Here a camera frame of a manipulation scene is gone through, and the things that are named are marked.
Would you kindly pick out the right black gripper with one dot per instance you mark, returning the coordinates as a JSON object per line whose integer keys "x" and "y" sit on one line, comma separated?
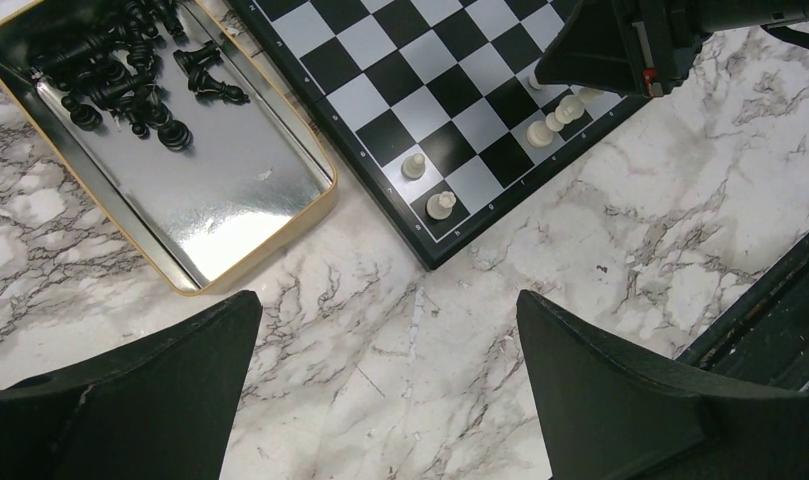
{"x": 631, "y": 48}

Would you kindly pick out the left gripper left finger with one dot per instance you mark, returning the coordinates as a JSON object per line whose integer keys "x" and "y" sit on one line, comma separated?
{"x": 160, "y": 407}

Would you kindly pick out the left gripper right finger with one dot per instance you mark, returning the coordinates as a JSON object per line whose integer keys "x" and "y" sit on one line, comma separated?
{"x": 611, "y": 409}

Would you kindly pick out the white queen chess piece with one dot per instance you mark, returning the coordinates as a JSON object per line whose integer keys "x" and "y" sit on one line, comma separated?
{"x": 570, "y": 108}

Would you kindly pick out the black chess pieces pile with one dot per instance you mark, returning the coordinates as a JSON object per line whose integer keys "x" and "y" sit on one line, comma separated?
{"x": 113, "y": 67}

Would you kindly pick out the black white chessboard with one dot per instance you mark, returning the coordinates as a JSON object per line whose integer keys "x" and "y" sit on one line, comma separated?
{"x": 449, "y": 79}

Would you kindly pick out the yellow tin tray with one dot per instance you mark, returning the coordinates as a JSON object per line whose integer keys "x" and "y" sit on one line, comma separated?
{"x": 254, "y": 179}

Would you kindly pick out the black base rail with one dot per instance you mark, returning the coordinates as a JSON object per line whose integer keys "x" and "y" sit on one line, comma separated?
{"x": 763, "y": 338}

